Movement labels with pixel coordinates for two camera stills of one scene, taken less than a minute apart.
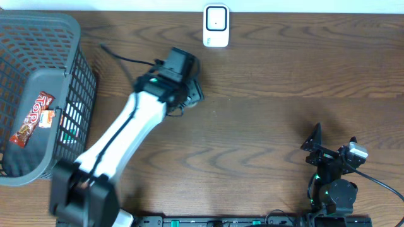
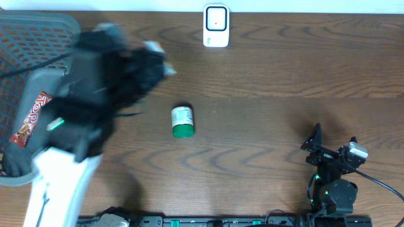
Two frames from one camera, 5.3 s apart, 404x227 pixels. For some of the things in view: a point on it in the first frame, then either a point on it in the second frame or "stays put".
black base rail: (251, 221) stays put
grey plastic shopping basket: (48, 94) stays put
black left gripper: (195, 90) to (141, 73)
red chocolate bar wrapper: (43, 103) stays put
